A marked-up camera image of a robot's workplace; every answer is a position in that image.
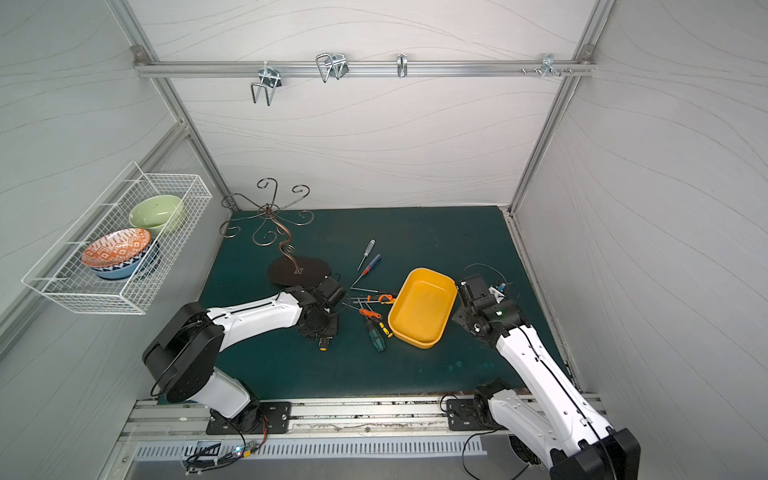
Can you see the orange red screwdriver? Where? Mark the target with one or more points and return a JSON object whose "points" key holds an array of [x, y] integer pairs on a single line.
{"points": [[365, 312]]}

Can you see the copper wire jewelry stand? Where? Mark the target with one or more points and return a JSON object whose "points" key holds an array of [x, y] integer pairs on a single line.
{"points": [[274, 228]]}

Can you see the white slotted cable duct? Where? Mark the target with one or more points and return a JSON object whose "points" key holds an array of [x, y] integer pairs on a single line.
{"points": [[319, 448]]}

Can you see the metal double hook left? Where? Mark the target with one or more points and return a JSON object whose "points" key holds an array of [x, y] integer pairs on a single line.
{"points": [[268, 81]]}

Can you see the orange patterned bowl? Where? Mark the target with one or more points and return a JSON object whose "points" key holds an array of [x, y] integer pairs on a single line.
{"points": [[116, 247]]}

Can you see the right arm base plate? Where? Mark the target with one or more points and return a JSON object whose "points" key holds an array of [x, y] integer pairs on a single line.
{"points": [[467, 414]]}

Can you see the small grey clear screwdriver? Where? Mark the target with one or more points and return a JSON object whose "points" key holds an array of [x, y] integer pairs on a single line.
{"points": [[367, 252]]}

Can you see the metal hook right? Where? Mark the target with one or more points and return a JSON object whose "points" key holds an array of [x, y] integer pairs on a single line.
{"points": [[547, 68]]}

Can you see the blue bowl under orange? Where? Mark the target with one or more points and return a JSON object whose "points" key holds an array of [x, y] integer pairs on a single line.
{"points": [[139, 266]]}

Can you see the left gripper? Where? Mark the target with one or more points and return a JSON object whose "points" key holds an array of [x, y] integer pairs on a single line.
{"points": [[321, 330]]}

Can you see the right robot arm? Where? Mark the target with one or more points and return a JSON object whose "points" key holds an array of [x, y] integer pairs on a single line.
{"points": [[570, 438]]}

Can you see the green black screwdriver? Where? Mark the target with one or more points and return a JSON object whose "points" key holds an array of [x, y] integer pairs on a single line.
{"points": [[374, 332]]}

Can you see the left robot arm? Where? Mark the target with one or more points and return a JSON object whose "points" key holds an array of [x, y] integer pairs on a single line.
{"points": [[182, 357]]}

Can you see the metal double hook middle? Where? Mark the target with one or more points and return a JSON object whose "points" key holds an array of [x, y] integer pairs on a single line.
{"points": [[331, 65]]}

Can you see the red blue small screwdriver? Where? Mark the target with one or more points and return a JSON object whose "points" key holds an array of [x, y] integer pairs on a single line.
{"points": [[369, 267]]}

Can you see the yellow plastic storage tray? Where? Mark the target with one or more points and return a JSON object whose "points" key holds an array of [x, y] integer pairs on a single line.
{"points": [[422, 308]]}

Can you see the green ceramic bowl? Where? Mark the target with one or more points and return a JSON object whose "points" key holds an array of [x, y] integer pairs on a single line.
{"points": [[162, 214]]}

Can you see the white wire basket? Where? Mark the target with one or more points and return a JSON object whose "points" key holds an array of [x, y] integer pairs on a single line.
{"points": [[60, 276]]}

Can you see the aluminium top rail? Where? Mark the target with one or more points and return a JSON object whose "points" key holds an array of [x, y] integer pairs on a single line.
{"points": [[357, 69]]}

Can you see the small metal hook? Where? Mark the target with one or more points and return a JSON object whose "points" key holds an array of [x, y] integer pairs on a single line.
{"points": [[402, 65]]}

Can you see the black yellow striped screwdriver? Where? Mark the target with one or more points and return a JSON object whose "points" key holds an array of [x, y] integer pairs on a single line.
{"points": [[384, 328]]}

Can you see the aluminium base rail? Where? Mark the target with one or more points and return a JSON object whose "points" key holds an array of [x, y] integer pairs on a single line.
{"points": [[399, 415]]}

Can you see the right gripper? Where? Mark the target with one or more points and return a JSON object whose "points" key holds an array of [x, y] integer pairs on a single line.
{"points": [[465, 309]]}

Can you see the metal double hook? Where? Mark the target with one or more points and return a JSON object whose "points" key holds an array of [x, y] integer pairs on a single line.
{"points": [[331, 65], [268, 81]]}

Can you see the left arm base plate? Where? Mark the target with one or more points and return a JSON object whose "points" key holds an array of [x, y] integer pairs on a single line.
{"points": [[271, 416]]}

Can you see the orange black screwdriver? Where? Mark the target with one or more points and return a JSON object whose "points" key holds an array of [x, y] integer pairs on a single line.
{"points": [[372, 296]]}

